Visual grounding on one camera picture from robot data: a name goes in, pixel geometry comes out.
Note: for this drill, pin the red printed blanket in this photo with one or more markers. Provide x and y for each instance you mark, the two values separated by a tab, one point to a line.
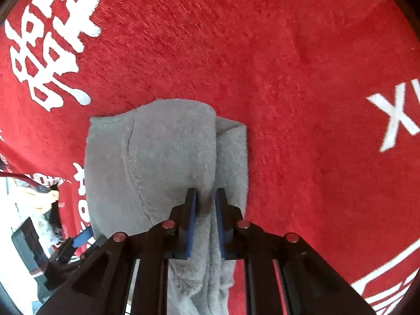
262	105

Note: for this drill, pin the pale orange cloth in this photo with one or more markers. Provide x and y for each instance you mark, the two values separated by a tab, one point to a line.
39	200

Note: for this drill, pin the dark cloth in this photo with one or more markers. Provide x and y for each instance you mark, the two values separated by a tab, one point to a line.
54	216

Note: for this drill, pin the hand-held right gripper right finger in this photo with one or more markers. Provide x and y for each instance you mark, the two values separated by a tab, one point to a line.
220	224

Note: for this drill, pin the grey knit garment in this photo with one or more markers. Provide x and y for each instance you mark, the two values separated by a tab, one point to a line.
157	157

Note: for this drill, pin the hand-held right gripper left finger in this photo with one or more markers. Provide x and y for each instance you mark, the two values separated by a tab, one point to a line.
192	224

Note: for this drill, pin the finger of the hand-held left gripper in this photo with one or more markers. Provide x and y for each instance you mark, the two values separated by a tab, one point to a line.
77	260
82	238

